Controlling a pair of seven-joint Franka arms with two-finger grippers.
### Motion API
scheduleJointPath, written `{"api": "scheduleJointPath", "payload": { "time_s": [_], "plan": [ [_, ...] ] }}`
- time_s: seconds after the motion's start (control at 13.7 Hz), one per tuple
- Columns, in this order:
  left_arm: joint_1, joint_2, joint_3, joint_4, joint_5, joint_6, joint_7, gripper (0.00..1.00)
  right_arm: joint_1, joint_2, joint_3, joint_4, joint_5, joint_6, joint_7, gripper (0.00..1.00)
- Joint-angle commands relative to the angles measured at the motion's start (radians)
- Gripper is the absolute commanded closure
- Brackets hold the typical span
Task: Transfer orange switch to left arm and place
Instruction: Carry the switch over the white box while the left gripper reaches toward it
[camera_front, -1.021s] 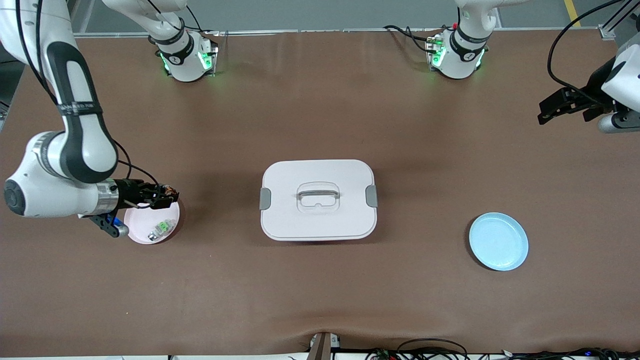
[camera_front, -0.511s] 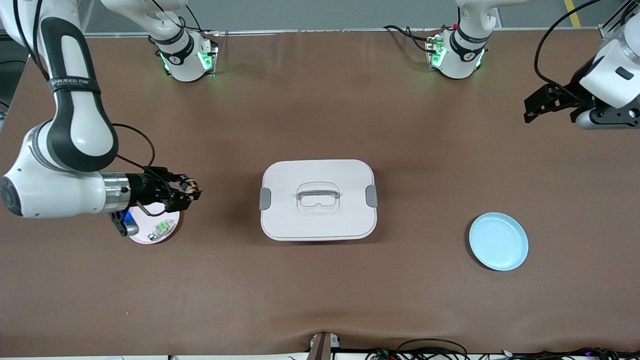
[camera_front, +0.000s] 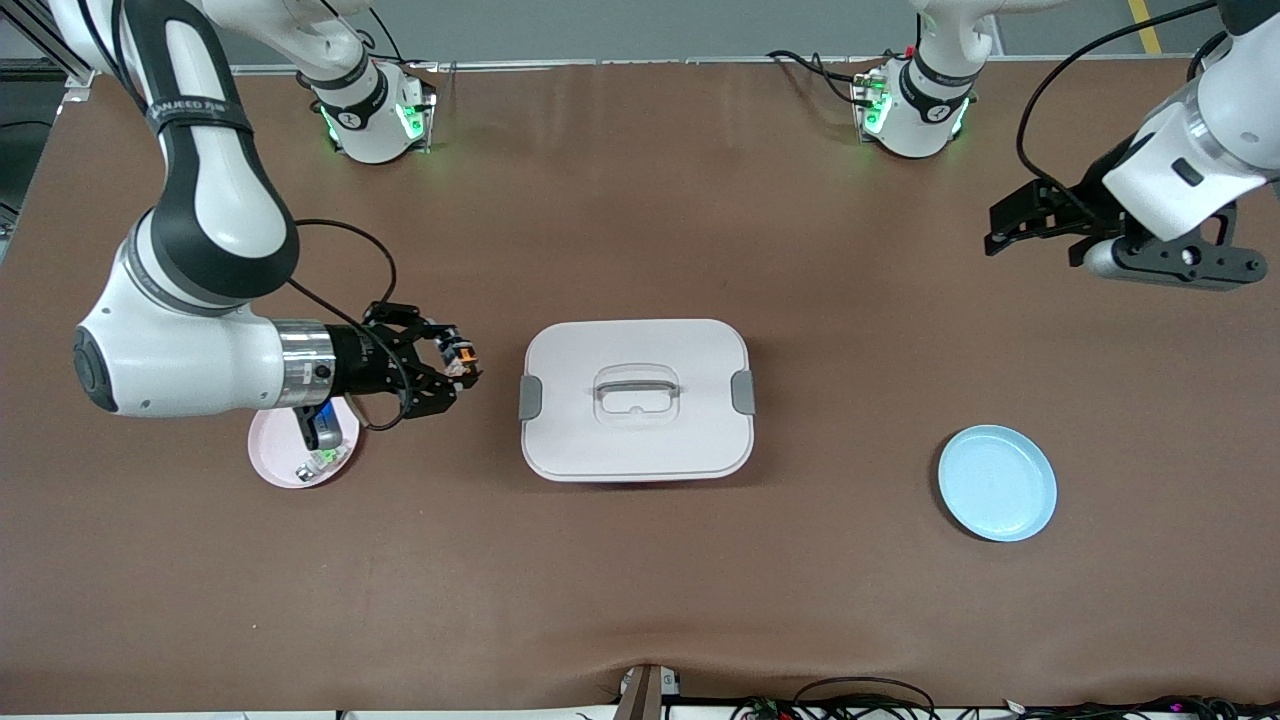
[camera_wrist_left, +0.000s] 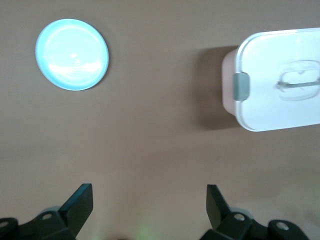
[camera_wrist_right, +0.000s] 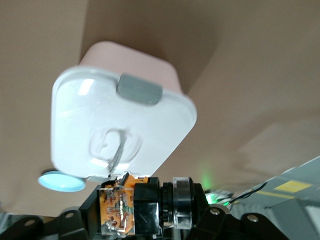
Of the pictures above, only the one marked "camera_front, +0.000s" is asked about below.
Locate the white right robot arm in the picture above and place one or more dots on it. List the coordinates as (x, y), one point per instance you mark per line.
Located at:
(210, 190)

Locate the light blue round plate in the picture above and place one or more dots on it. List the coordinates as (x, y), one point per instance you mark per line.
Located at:
(997, 485)

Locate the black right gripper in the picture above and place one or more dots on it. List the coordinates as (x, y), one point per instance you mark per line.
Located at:
(354, 360)

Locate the aluminium corner frame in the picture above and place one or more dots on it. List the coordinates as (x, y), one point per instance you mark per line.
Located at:
(40, 40)

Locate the green and clear switch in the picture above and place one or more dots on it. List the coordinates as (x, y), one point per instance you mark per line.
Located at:
(320, 464)

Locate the brown camera mount post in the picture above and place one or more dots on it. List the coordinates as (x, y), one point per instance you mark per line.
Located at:
(645, 695)

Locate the white lidded storage box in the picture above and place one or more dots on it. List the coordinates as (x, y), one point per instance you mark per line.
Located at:
(640, 440)

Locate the orange and black switch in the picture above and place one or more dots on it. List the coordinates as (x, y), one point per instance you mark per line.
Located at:
(462, 352)

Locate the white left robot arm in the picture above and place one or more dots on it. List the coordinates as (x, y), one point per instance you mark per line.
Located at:
(1180, 170)

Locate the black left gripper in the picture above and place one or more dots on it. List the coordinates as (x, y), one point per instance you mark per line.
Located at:
(1088, 200)

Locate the pink round plate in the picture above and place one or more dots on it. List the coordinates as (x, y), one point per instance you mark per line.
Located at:
(275, 460)

